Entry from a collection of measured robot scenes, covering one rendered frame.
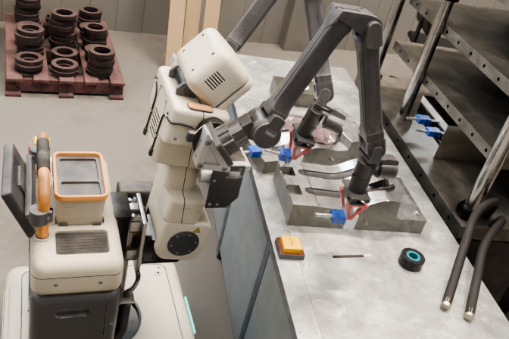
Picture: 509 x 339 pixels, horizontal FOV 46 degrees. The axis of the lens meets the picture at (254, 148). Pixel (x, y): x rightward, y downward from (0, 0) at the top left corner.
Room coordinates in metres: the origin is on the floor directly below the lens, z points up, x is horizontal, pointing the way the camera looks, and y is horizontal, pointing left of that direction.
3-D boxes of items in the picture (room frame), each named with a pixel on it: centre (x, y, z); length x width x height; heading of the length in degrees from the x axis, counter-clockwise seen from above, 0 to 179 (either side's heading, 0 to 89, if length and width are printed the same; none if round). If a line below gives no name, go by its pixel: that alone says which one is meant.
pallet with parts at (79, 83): (3.86, 1.52, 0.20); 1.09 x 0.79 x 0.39; 24
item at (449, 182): (2.61, -1.04, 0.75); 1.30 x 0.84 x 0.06; 17
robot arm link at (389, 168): (1.56, -0.37, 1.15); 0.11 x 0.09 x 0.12; 112
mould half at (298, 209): (1.79, -0.37, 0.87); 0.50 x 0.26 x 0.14; 107
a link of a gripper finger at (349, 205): (1.52, -0.34, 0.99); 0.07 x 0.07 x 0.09; 17
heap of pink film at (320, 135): (2.10, -0.19, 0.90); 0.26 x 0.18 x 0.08; 124
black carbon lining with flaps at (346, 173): (1.79, -0.35, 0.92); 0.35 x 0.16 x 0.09; 107
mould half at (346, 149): (2.11, -0.18, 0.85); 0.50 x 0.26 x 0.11; 124
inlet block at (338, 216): (1.53, -0.30, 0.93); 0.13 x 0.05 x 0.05; 107
